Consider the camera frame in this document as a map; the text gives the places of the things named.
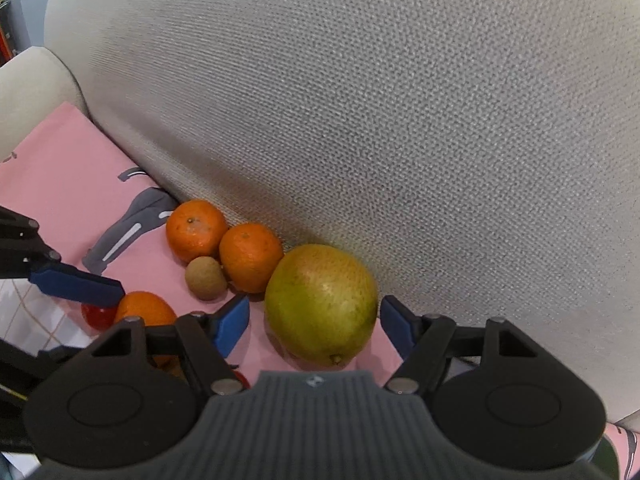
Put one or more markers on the beige sofa back cushion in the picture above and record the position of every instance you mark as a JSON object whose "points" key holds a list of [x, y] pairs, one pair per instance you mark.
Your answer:
{"points": [[375, 110]]}

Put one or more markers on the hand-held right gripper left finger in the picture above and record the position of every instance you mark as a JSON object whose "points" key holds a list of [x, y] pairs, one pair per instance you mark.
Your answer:
{"points": [[231, 321]]}

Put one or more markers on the pink printed blanket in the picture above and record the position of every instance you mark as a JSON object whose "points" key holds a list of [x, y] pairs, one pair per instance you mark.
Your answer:
{"points": [[65, 170]]}

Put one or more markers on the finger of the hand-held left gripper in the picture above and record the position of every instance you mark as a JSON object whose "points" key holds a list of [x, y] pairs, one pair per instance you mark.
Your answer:
{"points": [[20, 360], [75, 285]]}

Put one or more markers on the beige sofa armrest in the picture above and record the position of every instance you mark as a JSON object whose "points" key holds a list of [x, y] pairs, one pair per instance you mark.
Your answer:
{"points": [[30, 90]]}

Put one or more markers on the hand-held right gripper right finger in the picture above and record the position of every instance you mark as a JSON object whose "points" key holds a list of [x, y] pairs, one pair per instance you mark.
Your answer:
{"points": [[396, 321]]}

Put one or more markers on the orange mandarin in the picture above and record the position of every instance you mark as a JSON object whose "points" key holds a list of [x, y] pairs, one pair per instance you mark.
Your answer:
{"points": [[147, 307], [196, 230], [250, 257]]}

